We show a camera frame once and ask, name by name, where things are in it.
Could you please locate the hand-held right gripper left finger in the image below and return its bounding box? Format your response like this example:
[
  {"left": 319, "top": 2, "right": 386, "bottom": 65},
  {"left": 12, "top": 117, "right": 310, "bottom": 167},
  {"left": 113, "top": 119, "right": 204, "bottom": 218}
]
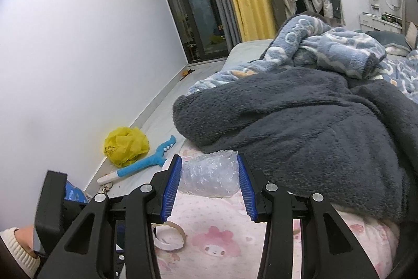
[{"left": 37, "top": 154, "right": 183, "bottom": 279}]

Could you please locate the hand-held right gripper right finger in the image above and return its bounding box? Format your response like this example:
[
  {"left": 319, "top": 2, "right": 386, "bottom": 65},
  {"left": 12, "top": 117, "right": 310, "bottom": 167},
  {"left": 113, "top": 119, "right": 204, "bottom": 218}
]
[{"left": 237, "top": 153, "right": 381, "bottom": 279}]

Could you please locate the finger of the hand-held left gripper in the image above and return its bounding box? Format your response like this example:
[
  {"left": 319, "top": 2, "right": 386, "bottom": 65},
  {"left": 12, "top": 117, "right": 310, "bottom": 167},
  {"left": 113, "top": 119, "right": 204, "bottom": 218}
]
[{"left": 113, "top": 251, "right": 127, "bottom": 279}]

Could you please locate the clear bubble wrap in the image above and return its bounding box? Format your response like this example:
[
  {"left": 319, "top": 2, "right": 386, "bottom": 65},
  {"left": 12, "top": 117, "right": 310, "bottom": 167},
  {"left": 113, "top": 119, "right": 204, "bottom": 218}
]
[{"left": 179, "top": 150, "right": 242, "bottom": 199}]

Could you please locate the person's left forearm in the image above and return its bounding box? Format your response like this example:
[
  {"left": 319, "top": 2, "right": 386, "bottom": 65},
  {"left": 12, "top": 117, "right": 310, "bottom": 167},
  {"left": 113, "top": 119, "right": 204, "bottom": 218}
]
[{"left": 0, "top": 228, "right": 41, "bottom": 279}]

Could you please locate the person's left hand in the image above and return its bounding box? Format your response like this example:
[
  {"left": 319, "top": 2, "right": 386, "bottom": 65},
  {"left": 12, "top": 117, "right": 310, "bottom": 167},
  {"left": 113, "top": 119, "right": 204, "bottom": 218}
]
[{"left": 13, "top": 226, "right": 36, "bottom": 255}]

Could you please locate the blue printed box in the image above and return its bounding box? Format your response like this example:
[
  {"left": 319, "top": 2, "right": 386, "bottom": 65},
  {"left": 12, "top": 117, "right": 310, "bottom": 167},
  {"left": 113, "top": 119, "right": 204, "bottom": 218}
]
[{"left": 65, "top": 180, "right": 89, "bottom": 204}]

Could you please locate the blue Y-shaped massage roller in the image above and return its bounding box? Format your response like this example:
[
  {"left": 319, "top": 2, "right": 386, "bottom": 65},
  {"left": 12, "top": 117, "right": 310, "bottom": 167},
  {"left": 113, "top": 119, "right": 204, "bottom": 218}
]
[{"left": 97, "top": 135, "right": 177, "bottom": 185}]

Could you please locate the white tape roll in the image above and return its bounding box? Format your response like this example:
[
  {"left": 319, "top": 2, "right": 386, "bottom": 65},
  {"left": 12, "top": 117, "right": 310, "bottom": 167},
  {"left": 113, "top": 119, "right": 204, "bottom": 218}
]
[{"left": 153, "top": 221, "right": 187, "bottom": 252}]

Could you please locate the pink printed bedsheet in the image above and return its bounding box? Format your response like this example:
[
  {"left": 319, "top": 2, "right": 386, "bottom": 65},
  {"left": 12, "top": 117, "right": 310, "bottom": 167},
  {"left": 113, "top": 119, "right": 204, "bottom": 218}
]
[{"left": 148, "top": 139, "right": 400, "bottom": 279}]

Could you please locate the yellow plastic bag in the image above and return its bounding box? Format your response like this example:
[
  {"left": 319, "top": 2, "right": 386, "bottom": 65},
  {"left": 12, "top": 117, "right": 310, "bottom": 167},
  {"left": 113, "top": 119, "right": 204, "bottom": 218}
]
[{"left": 104, "top": 126, "right": 150, "bottom": 168}]

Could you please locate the dark grey fleece blanket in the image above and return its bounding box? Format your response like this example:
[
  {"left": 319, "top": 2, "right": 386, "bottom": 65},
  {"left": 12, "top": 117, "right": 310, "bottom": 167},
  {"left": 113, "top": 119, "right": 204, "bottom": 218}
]
[{"left": 172, "top": 65, "right": 415, "bottom": 224}]

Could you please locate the grey mattress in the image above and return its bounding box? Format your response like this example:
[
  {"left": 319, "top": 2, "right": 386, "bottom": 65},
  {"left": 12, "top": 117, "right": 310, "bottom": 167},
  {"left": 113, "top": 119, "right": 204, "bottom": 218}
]
[{"left": 214, "top": 38, "right": 281, "bottom": 74}]

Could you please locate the blue patterned blanket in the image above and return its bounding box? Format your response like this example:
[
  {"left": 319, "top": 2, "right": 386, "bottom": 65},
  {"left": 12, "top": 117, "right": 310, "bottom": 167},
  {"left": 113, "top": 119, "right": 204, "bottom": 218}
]
[{"left": 188, "top": 14, "right": 418, "bottom": 95}]

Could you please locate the dark teal pillow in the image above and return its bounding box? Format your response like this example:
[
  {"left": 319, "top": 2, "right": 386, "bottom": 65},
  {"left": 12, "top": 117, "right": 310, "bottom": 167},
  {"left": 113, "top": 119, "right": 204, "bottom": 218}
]
[{"left": 366, "top": 30, "right": 412, "bottom": 49}]

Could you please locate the white dressing table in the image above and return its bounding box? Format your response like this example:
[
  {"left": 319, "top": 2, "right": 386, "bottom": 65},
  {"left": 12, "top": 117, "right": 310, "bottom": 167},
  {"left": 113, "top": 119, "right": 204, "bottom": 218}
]
[{"left": 359, "top": 0, "right": 405, "bottom": 33}]

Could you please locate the beige pillow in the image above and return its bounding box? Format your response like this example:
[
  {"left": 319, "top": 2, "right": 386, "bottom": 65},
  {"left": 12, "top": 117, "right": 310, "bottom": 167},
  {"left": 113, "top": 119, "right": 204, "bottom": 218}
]
[{"left": 404, "top": 21, "right": 418, "bottom": 49}]

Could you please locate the small brown keychain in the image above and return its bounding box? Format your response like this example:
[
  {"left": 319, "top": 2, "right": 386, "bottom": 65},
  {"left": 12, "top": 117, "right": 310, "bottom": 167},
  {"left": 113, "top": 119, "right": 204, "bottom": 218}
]
[{"left": 102, "top": 173, "right": 115, "bottom": 194}]

